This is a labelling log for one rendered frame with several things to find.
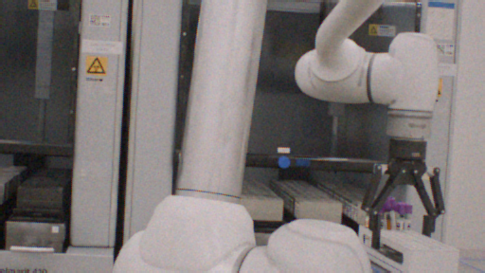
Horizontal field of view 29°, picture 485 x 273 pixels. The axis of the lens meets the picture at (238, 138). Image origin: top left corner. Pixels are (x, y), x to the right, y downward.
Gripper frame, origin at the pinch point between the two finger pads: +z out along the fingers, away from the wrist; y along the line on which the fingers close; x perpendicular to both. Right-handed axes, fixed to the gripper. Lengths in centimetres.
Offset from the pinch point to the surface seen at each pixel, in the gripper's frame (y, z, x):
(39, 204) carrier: -72, 3, 57
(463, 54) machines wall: 82, -46, 156
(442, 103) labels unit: 29, -28, 49
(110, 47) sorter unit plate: -57, -36, 57
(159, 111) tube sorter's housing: -44, -21, 56
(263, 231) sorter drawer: -17.9, 6.6, 45.1
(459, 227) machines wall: 86, 20, 155
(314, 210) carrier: -3, 2, 51
